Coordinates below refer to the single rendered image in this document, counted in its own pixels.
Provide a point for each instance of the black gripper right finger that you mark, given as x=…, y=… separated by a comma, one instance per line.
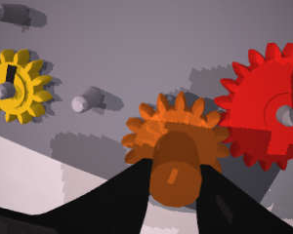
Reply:
x=223, y=208

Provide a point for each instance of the grey board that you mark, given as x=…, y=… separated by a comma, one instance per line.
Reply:
x=107, y=57

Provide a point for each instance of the yellow gear with black stripe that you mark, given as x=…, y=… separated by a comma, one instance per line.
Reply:
x=29, y=86

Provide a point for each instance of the brown gear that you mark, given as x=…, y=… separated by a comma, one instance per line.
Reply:
x=179, y=140

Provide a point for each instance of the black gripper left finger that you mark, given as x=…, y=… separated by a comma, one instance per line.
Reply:
x=118, y=206

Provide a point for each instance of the red gear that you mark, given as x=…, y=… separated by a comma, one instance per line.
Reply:
x=254, y=98

